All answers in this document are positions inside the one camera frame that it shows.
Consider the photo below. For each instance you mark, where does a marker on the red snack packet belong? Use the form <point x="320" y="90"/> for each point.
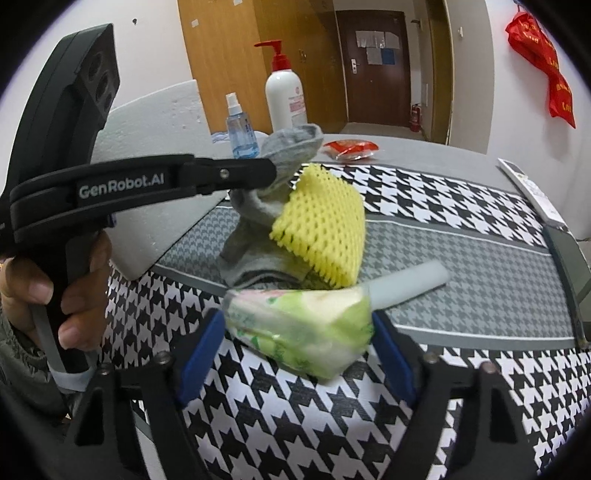
<point x="353" y="147"/>

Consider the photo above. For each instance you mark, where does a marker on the red fire extinguisher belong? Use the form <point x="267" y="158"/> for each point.
<point x="416" y="119"/>

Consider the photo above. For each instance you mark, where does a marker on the green tissue pack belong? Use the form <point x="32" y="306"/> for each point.
<point x="304" y="327"/>

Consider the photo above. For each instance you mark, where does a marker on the houndstooth tablecloth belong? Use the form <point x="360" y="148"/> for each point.
<point x="415" y="194"/>

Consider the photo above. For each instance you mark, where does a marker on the yellow foam net sleeve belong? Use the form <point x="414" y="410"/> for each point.
<point x="323" y="217"/>

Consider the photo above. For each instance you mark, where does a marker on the white foam box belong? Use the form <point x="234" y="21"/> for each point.
<point x="152" y="129"/>

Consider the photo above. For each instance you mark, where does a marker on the wooden side door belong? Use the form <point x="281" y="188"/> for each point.
<point x="438" y="69"/>

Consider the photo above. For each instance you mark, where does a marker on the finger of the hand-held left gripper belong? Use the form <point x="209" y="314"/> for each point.
<point x="231" y="174"/>

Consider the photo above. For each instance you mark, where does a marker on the person's left hand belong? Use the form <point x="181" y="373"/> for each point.
<point x="87" y="286"/>

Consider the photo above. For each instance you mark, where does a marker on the red hanging bag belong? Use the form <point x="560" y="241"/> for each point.
<point x="535" y="41"/>

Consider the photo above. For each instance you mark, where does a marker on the grey sock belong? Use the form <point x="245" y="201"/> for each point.
<point x="249" y="249"/>

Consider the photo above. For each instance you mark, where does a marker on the white pump lotion bottle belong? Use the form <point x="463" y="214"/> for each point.
<point x="284" y="97"/>

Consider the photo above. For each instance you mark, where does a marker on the wooden wardrobe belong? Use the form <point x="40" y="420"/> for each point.
<point x="221" y="46"/>

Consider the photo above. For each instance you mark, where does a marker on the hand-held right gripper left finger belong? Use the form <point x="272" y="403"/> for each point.
<point x="203" y="360"/>

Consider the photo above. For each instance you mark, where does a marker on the white remote control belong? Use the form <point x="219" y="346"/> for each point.
<point x="531" y="189"/>

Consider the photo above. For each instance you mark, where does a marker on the dark brown entrance door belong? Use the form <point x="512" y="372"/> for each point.
<point x="383" y="87"/>

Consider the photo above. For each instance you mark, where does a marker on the pale blue foam strip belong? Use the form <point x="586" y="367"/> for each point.
<point x="411" y="281"/>

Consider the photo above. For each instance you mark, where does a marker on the black smartphone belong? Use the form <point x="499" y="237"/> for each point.
<point x="570" y="272"/>

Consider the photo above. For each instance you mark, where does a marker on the blue spray bottle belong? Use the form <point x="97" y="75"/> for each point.
<point x="242" y="134"/>

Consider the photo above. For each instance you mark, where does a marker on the taped paper notices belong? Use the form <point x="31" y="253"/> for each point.
<point x="376" y="46"/>

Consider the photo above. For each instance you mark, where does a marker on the person's left forearm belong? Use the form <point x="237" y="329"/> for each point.
<point x="18" y="364"/>

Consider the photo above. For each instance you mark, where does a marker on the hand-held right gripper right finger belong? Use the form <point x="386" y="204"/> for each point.
<point x="392" y="360"/>

